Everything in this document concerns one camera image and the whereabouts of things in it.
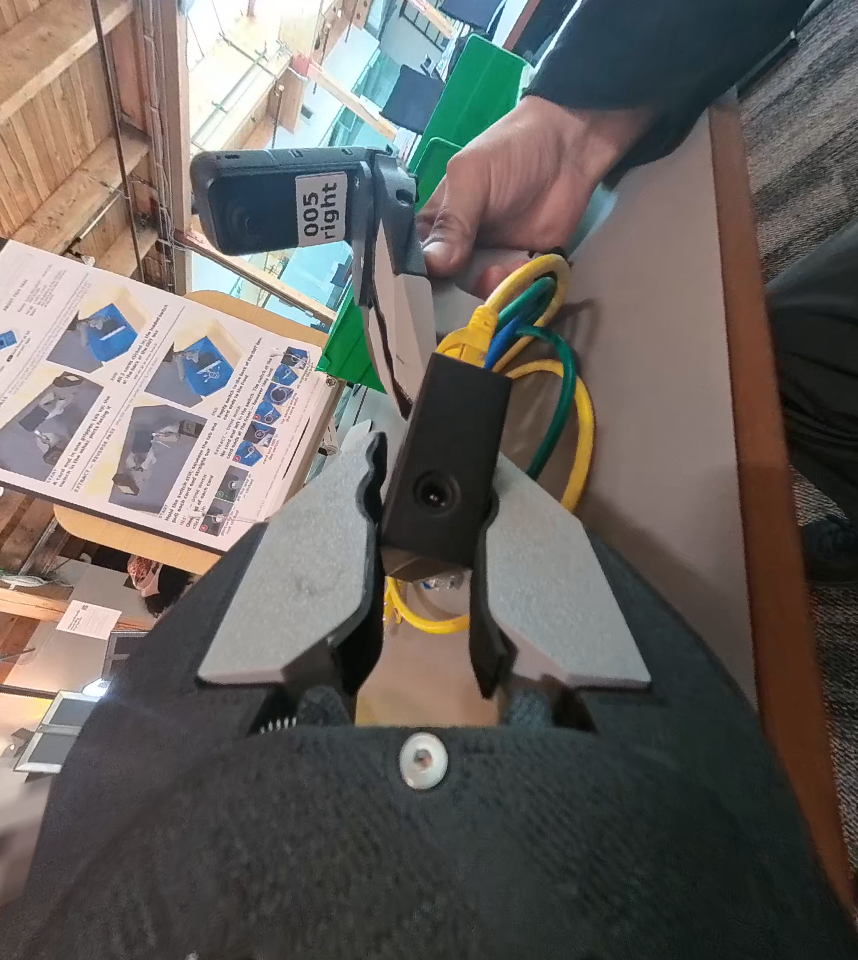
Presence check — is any person's right forearm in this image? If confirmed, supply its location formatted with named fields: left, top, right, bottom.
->
left=522, top=0, right=814, bottom=171

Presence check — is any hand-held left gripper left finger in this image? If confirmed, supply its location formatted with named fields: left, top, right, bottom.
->
left=196, top=431, right=390, bottom=696

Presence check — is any person's leg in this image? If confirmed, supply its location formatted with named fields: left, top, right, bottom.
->
left=765, top=193, right=858, bottom=582

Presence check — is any grey panel on stand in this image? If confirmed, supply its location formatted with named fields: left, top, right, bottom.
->
left=15, top=688, right=97, bottom=775

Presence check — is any printed instruction sheet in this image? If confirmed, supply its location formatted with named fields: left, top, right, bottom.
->
left=0, top=236, right=326, bottom=558

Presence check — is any small white card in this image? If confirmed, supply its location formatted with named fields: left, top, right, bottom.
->
left=57, top=598, right=124, bottom=642

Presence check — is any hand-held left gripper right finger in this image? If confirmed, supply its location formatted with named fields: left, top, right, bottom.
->
left=470, top=454, right=654, bottom=700

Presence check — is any yellow ethernet cable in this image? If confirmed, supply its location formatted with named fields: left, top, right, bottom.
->
left=384, top=253, right=597, bottom=637

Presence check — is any blue ethernet cable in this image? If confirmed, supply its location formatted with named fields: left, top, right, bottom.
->
left=483, top=296, right=551, bottom=370

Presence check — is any person's right hand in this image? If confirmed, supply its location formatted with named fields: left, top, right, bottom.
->
left=416, top=96, right=652, bottom=299

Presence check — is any green ethernet cable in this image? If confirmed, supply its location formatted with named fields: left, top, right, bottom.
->
left=500, top=276, right=580, bottom=483

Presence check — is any black network switch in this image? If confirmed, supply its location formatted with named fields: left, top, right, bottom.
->
left=378, top=352, right=514, bottom=573

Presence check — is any green plastic bin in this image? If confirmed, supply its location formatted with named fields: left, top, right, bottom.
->
left=316, top=33, right=532, bottom=396

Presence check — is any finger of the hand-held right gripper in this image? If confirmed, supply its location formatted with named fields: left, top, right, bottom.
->
left=358, top=298, right=412, bottom=419
left=371, top=223, right=439, bottom=411

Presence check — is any wooden display board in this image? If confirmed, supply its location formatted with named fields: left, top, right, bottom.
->
left=54, top=289, right=349, bottom=576

